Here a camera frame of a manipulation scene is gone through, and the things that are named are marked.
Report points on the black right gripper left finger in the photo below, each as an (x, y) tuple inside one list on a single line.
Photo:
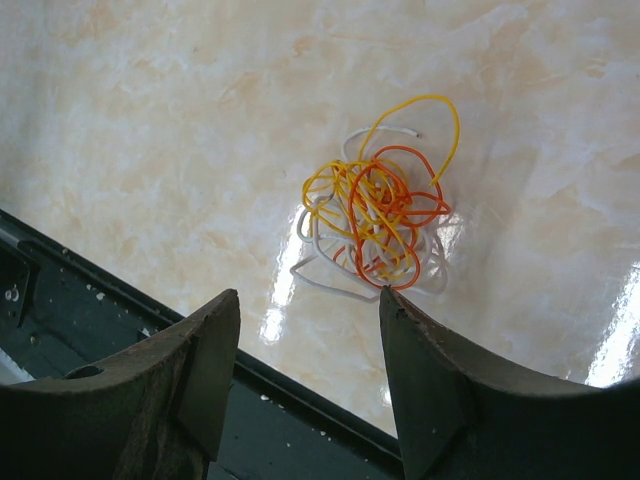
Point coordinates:
[(154, 410)]

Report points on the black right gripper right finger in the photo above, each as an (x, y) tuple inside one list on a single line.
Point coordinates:
[(464, 412)]

